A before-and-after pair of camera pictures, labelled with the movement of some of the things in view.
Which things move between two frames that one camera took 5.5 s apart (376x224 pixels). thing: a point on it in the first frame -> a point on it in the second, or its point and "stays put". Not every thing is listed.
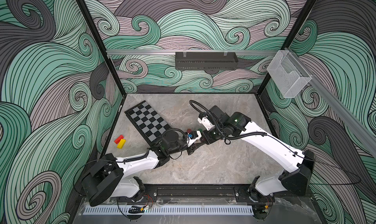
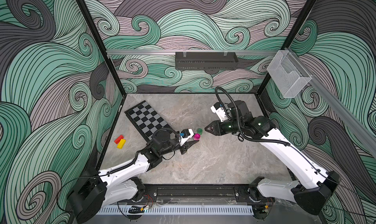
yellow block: [121, 144] stays put
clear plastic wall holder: [287, 75] stays put
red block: [117, 141] stays put
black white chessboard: [148, 122] stays put
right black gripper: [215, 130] -> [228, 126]
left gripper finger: [191, 149] -> [184, 147]
